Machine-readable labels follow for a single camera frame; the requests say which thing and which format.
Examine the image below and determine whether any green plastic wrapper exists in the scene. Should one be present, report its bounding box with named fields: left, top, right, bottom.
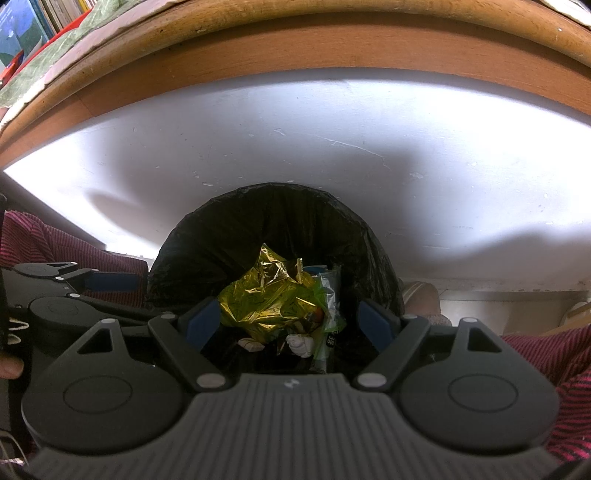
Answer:
left=311, top=270, right=347, bottom=374

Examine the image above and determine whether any large blue book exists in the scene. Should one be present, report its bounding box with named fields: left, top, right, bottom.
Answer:
left=0, top=0, right=51, bottom=70

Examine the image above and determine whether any green striped blanket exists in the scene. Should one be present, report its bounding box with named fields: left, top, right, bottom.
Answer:
left=0, top=0, right=139, bottom=107

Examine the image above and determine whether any person's leg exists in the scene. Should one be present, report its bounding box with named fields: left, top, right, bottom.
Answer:
left=0, top=210, right=149, bottom=308
left=501, top=323, right=591, bottom=464

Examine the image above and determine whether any person's left leg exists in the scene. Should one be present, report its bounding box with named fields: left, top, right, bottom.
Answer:
left=0, top=210, right=149, bottom=308

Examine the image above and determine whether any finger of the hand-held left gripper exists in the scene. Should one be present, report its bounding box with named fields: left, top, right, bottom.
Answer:
left=14, top=261, right=144, bottom=296
left=69, top=295, right=176, bottom=325

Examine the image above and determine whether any crumpled white tissue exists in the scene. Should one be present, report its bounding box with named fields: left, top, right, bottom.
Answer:
left=286, top=333, right=317, bottom=358

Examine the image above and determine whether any beige slipper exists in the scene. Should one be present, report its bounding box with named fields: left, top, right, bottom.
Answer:
left=399, top=281, right=453, bottom=328

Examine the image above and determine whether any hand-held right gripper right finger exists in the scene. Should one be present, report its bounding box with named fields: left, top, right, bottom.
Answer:
left=353, top=299, right=506, bottom=392

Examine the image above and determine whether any large gold foil wrapper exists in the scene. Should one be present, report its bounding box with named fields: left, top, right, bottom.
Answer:
left=218, top=243, right=324, bottom=344

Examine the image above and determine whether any person's right leg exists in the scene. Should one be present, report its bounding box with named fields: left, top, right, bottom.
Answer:
left=501, top=323, right=591, bottom=464

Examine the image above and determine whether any black lined trash bin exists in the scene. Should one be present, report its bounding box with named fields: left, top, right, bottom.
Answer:
left=147, top=182, right=404, bottom=374

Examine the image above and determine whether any wooden bed frame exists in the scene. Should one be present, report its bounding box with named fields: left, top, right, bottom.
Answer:
left=0, top=0, right=591, bottom=296

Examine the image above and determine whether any row of upright books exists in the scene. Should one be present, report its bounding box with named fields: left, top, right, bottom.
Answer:
left=39, top=0, right=100, bottom=33

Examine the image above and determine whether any person's left hand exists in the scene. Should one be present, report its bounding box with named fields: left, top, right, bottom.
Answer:
left=0, top=357, right=25, bottom=380

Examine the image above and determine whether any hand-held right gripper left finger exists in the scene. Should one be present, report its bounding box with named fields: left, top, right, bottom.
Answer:
left=76, top=298, right=234, bottom=391

